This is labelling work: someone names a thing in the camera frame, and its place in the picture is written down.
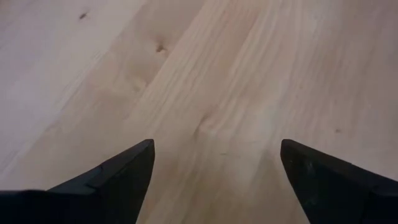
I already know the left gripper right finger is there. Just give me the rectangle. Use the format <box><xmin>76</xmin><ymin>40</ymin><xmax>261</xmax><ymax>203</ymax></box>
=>
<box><xmin>280</xmin><ymin>139</ymin><xmax>398</xmax><ymax>224</ymax></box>

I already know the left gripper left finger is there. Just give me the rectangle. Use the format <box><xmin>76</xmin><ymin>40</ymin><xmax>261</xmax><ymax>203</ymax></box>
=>
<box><xmin>0</xmin><ymin>139</ymin><xmax>155</xmax><ymax>224</ymax></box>

